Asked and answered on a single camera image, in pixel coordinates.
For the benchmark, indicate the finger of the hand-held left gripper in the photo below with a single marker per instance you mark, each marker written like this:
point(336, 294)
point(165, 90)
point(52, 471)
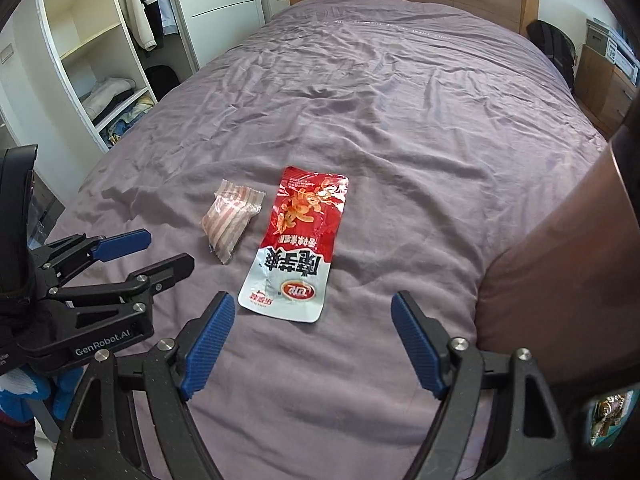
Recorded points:
point(150, 277)
point(120, 242)

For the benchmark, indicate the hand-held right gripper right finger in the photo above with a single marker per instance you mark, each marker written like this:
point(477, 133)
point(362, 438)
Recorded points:
point(417, 347)

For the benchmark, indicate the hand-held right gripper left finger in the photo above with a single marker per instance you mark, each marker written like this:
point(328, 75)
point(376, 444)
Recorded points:
point(207, 347)

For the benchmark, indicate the pink striped snack packet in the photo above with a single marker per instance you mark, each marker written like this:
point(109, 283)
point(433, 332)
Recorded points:
point(230, 220)

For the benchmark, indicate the red and white snack packet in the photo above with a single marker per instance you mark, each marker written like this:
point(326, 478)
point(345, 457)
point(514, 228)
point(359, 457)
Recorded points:
point(300, 220)

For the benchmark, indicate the folded clothes pile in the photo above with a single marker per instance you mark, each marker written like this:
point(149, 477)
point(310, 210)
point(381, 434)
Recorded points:
point(105, 95)

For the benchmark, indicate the black bag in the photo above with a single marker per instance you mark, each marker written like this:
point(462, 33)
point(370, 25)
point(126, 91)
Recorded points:
point(160, 80)

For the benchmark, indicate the colourful snack packets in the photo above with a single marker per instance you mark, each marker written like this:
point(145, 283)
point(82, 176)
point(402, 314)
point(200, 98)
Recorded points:
point(605, 417)

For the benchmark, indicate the bed with purple sheet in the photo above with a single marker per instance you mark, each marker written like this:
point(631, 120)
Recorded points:
point(400, 135)

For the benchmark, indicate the cream hanging jacket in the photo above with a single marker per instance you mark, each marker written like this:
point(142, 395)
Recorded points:
point(135, 10)

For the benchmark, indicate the white wardrobe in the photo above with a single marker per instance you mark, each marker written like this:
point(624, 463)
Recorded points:
point(220, 10)

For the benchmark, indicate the wooden nightstand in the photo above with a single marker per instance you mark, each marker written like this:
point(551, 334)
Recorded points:
point(600, 90)

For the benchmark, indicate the black backpack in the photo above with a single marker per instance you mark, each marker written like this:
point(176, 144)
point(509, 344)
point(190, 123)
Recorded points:
point(550, 45)

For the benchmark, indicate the white storage box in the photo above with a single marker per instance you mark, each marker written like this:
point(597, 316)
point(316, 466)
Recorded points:
point(612, 50)

